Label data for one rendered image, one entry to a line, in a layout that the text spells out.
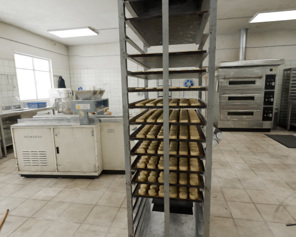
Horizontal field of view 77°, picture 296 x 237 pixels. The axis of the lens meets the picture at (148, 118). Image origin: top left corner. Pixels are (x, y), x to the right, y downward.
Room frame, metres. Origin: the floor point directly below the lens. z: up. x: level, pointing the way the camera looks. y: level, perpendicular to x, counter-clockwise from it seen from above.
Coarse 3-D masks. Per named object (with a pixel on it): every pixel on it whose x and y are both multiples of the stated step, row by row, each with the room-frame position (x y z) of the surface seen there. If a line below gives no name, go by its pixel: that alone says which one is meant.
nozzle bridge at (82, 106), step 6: (72, 102) 2.57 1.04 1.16; (78, 102) 2.56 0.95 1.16; (84, 102) 2.56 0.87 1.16; (90, 102) 2.55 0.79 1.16; (96, 102) 2.89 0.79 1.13; (102, 102) 3.18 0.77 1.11; (108, 102) 3.22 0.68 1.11; (72, 108) 2.57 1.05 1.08; (78, 108) 2.56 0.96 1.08; (84, 108) 2.56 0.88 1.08; (90, 108) 2.55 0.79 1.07; (96, 108) 2.79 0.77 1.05; (102, 108) 3.01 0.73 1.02; (84, 114) 2.56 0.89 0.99; (84, 120) 2.56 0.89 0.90
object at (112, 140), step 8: (104, 128) 2.73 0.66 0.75; (112, 128) 2.72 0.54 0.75; (120, 128) 2.71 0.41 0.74; (104, 136) 2.73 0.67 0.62; (112, 136) 2.72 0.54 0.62; (120, 136) 2.71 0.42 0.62; (104, 144) 2.73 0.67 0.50; (112, 144) 2.72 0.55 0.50; (120, 144) 2.71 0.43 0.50; (104, 152) 2.73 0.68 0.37; (112, 152) 2.72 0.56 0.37; (120, 152) 2.71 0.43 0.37; (104, 160) 2.73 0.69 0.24; (112, 160) 2.72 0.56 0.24; (120, 160) 2.71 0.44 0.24; (104, 168) 2.74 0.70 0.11; (112, 168) 2.72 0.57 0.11; (120, 168) 2.71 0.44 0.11
